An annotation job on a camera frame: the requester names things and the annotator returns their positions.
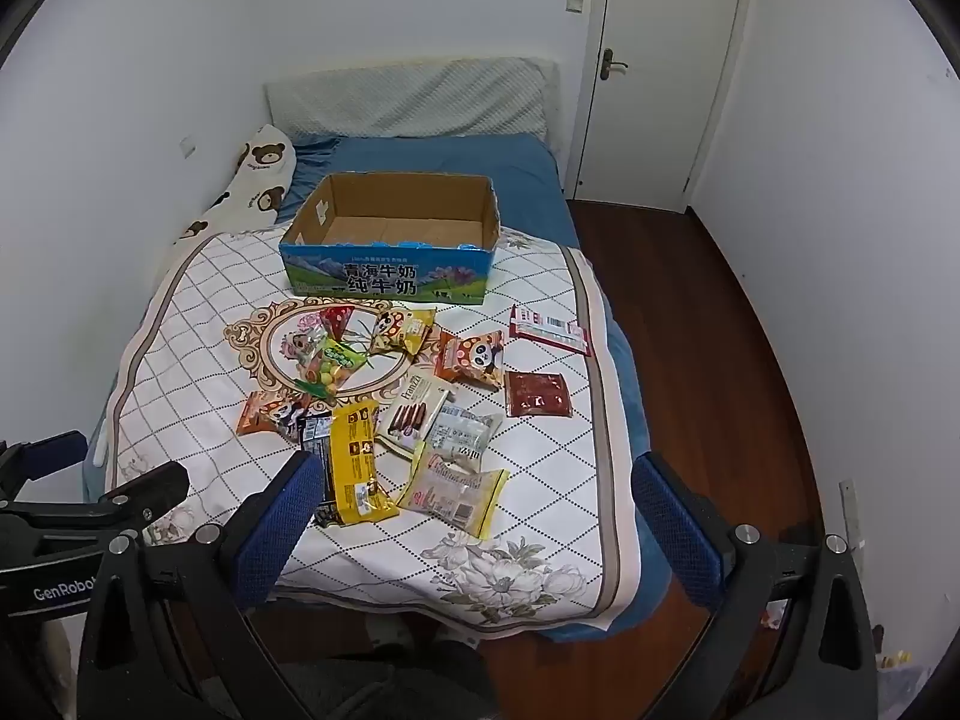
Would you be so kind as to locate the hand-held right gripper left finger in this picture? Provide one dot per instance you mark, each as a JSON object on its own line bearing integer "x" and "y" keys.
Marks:
{"x": 271, "y": 532}

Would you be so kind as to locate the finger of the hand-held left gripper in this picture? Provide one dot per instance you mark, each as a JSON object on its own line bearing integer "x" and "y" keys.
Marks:
{"x": 146, "y": 491}
{"x": 45, "y": 454}

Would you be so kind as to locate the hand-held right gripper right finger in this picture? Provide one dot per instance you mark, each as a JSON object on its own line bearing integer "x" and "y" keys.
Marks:
{"x": 675, "y": 532}

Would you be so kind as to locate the yellow panda snack packet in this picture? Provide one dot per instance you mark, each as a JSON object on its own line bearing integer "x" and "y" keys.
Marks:
{"x": 401, "y": 330}

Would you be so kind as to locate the blue printed cardboard box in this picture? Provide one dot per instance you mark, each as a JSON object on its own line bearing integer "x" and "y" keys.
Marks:
{"x": 390, "y": 277}

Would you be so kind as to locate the dark snack bar packet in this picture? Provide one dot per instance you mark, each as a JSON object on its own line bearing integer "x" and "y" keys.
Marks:
{"x": 315, "y": 431}

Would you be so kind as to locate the orange panda snack packet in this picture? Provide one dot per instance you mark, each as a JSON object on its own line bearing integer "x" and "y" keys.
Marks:
{"x": 266, "y": 416}
{"x": 469, "y": 360}

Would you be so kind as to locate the white floral printed blanket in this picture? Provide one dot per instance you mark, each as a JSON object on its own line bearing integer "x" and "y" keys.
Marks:
{"x": 202, "y": 375}

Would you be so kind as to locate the green candy bag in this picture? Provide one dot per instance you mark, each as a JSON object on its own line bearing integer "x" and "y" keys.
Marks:
{"x": 334, "y": 364}

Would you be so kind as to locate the pale yellow snack packet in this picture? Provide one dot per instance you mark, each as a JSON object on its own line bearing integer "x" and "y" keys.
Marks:
{"x": 450, "y": 495}

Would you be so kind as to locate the white wafer biscuit packet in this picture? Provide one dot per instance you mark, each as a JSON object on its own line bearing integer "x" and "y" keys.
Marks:
{"x": 412, "y": 409}

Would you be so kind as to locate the dark red sachet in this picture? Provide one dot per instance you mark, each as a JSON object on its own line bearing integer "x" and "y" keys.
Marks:
{"x": 538, "y": 394}

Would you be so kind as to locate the clear white snack packet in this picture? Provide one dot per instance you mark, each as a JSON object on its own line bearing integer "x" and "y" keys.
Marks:
{"x": 465, "y": 431}

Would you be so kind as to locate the red triangular snack packet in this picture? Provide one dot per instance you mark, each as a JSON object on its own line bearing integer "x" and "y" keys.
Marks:
{"x": 345, "y": 319}

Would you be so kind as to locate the red and white packet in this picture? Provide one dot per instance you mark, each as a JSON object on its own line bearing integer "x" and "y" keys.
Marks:
{"x": 547, "y": 328}

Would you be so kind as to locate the bear print pillow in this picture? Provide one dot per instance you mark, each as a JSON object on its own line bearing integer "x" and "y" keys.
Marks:
{"x": 251, "y": 180}

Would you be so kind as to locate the blue bed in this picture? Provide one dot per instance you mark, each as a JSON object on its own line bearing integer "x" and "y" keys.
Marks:
{"x": 450, "y": 157}

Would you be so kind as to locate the grey headboard cushion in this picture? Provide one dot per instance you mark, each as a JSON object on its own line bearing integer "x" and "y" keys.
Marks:
{"x": 405, "y": 97}

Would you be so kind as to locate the white door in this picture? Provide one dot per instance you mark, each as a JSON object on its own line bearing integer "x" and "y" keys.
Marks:
{"x": 660, "y": 67}

